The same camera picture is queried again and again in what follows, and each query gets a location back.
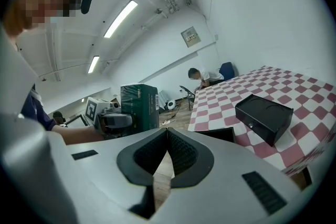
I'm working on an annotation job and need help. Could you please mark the grey wall panel box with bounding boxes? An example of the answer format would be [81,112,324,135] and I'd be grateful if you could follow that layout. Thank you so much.
[180,26,202,48]

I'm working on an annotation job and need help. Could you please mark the person's left forearm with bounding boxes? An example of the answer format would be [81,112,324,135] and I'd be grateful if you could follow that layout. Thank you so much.
[55,125,105,146]

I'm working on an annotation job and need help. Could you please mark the black folding chair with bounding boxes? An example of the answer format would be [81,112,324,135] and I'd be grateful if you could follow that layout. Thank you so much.
[179,84,196,110]

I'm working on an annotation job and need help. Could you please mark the dark green packet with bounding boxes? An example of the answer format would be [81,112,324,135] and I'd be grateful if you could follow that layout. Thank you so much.
[120,83,160,136]

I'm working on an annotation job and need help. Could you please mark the long ceiling light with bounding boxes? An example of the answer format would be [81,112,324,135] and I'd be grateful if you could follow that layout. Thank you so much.
[103,0,139,39]
[87,55,101,74]

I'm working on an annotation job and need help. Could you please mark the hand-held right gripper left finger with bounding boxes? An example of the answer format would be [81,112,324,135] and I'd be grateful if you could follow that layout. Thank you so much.
[64,127,169,224]

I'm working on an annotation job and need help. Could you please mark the person's head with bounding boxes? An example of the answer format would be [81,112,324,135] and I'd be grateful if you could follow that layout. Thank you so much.
[3,0,79,37]

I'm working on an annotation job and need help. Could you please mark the white radiator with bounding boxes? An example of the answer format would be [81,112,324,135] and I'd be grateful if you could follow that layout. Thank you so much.
[158,90,169,111]

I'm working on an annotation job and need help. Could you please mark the person's dark blue shirt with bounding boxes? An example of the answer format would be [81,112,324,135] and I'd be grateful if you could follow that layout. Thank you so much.
[20,83,57,132]

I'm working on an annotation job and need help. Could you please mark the black container with knob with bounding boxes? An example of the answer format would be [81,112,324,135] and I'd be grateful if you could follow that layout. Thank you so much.
[234,93,295,147]

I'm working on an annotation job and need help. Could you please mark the black open tray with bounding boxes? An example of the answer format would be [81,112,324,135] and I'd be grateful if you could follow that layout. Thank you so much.
[195,126,237,144]

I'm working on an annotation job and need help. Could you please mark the red white checkered tablecloth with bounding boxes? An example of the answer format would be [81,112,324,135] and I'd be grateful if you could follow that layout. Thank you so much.
[187,65,336,178]

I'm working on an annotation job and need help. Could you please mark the computer monitor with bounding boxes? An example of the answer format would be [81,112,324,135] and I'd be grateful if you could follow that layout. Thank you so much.
[64,114,90,129]

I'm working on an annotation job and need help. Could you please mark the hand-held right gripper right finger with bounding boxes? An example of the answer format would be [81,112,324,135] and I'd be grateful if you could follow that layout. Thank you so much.
[157,127,303,224]

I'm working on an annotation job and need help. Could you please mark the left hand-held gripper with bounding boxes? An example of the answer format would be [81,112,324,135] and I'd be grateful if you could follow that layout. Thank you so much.
[85,97,134,140]

